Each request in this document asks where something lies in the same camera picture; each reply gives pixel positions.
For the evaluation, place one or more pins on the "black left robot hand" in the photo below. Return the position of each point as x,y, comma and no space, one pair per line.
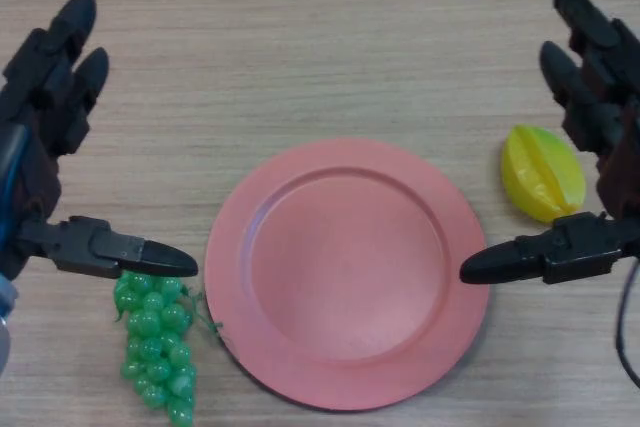
45,97

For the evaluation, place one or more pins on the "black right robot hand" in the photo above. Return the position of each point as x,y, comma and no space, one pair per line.
600,97

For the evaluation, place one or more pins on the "yellow starfruit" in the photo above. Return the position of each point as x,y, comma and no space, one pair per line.
540,172

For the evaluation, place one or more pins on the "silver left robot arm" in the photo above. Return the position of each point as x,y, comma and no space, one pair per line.
4,327

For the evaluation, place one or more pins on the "pink round plate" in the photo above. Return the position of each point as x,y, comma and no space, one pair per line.
345,272

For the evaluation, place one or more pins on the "green grape bunch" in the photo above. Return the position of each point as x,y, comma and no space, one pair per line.
155,347

